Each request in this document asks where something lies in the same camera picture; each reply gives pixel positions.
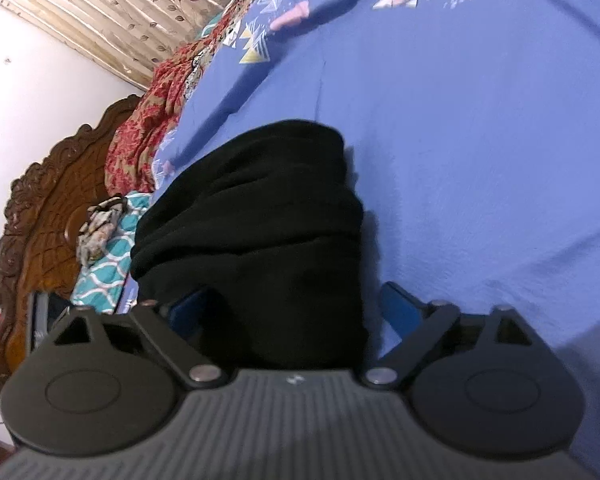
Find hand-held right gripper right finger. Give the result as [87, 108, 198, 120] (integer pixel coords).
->
[359, 281, 537, 391]

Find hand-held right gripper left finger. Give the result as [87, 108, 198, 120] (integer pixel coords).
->
[52, 285, 229, 390]

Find black pants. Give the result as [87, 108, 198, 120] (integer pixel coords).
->
[129, 119, 375, 372]

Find teal patterned pillow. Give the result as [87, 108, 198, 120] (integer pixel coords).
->
[70, 191, 155, 315]

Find grey patterned cloth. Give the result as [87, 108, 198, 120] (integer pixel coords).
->
[75, 197, 129, 267]

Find blue printed bedsheet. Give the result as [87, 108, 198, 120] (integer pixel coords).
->
[120, 0, 600, 480]

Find red patterned blanket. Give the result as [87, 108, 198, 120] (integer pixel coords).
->
[103, 7, 247, 197]

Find carved wooden headboard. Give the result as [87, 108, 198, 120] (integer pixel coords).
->
[0, 92, 147, 397]

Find beige leaf-print curtain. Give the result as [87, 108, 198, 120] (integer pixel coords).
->
[0, 0, 292, 94]

